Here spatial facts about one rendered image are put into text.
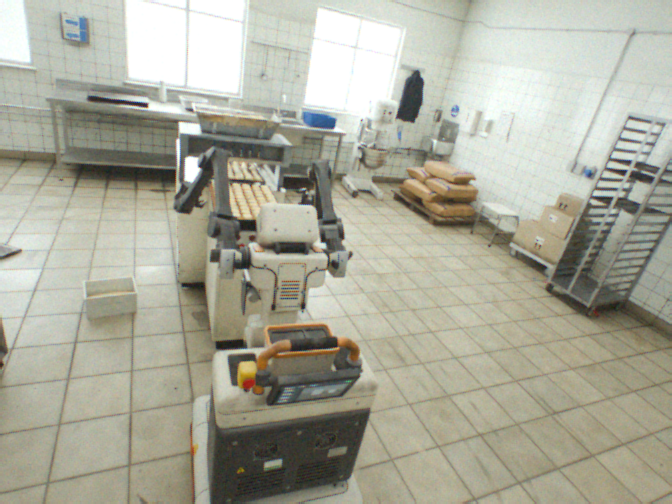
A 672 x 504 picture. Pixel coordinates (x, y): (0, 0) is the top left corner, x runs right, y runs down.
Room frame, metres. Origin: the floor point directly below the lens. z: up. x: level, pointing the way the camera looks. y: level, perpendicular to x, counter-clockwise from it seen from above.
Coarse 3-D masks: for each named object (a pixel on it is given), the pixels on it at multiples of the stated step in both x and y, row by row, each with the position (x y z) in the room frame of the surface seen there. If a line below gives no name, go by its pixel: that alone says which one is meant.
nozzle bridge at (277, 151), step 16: (192, 128) 2.67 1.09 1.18; (192, 144) 2.60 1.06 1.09; (208, 144) 2.64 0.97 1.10; (240, 144) 2.73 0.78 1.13; (256, 144) 2.77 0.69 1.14; (272, 144) 2.74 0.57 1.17; (288, 144) 2.79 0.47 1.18; (240, 160) 2.68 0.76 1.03; (256, 160) 2.73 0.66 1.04; (272, 160) 2.79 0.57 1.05; (288, 160) 2.79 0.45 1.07
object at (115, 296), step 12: (132, 276) 2.35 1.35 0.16; (84, 288) 2.11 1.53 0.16; (96, 288) 2.22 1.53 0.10; (108, 288) 2.26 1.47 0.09; (120, 288) 2.30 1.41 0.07; (132, 288) 2.34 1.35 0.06; (96, 300) 2.04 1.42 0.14; (108, 300) 2.08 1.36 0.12; (120, 300) 2.12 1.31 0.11; (132, 300) 2.16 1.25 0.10; (96, 312) 2.04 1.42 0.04; (108, 312) 2.08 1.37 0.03; (120, 312) 2.12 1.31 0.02; (132, 312) 2.16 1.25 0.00
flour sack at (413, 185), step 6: (408, 180) 5.85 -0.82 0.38; (414, 180) 5.86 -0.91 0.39; (408, 186) 5.77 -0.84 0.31; (414, 186) 5.67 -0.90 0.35; (420, 186) 5.62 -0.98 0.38; (426, 186) 5.69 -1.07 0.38; (414, 192) 5.64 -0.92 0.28; (420, 192) 5.54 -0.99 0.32; (426, 192) 5.44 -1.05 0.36; (432, 192) 5.44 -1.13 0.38; (426, 198) 5.41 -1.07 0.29; (432, 198) 5.38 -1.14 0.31; (438, 198) 5.44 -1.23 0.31; (444, 198) 5.51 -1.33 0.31
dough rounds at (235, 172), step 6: (228, 162) 2.96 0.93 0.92; (234, 162) 2.99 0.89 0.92; (228, 168) 2.81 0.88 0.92; (234, 168) 2.84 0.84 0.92; (240, 168) 2.93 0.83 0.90; (246, 168) 2.90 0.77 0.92; (252, 168) 2.93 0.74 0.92; (228, 174) 2.68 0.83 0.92; (234, 174) 2.76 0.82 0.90; (240, 174) 2.72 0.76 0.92; (246, 174) 2.75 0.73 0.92; (252, 174) 2.81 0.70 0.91; (258, 174) 2.84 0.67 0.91; (258, 180) 2.71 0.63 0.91
